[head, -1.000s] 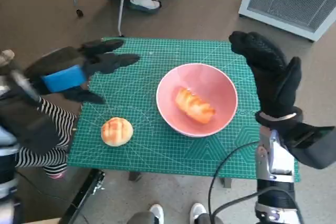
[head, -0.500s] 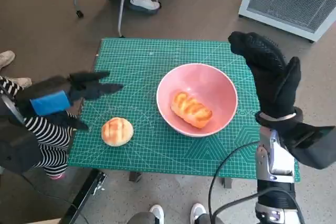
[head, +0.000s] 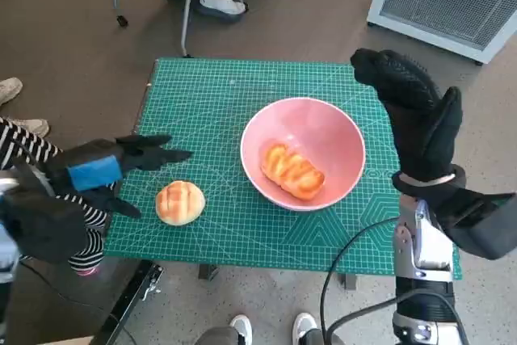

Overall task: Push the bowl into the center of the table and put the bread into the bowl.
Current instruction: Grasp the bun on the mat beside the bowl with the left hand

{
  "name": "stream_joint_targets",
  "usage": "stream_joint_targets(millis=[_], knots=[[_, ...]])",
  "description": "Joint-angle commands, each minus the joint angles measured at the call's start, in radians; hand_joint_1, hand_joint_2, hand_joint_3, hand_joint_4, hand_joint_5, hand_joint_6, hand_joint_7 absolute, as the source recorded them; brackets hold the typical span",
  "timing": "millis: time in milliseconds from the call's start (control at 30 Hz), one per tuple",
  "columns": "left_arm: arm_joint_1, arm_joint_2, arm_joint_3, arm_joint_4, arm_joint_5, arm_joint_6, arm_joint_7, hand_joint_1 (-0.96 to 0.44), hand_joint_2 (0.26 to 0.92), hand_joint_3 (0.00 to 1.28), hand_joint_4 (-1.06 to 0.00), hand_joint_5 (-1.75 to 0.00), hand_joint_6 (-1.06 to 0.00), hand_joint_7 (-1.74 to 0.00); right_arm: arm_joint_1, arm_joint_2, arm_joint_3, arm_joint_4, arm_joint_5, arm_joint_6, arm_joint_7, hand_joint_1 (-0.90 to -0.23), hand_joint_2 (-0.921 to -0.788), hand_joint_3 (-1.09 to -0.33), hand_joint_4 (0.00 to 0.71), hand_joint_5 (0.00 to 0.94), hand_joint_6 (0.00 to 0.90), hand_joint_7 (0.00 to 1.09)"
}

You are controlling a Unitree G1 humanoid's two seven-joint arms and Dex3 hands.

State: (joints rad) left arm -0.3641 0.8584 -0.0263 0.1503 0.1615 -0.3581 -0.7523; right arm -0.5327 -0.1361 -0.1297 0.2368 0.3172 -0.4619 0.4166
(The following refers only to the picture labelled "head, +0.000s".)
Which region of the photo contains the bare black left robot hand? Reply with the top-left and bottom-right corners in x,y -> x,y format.
44,134 -> 194,219

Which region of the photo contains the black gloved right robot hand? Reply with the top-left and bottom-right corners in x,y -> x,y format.
349,48 -> 464,183

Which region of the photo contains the round toy bread bun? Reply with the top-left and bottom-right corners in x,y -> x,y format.
155,179 -> 207,225

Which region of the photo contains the pink bowl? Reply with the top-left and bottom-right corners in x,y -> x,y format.
240,97 -> 367,212

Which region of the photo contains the long striped toy bread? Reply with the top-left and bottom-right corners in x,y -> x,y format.
260,141 -> 326,201

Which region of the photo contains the green cutting mat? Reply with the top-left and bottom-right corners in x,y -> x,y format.
103,57 -> 464,280

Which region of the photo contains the grey office chair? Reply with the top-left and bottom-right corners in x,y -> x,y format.
111,0 -> 247,58

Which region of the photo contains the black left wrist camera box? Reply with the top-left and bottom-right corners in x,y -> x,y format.
0,189 -> 88,263

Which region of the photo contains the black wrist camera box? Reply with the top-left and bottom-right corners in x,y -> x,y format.
0,189 -> 88,263
434,187 -> 517,261

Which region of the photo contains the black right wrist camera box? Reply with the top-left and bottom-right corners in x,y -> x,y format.
434,187 -> 517,261

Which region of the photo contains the black metal rail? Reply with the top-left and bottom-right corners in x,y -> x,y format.
90,259 -> 165,345

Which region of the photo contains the black looped right arm cable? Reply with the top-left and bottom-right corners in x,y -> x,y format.
329,294 -> 473,345

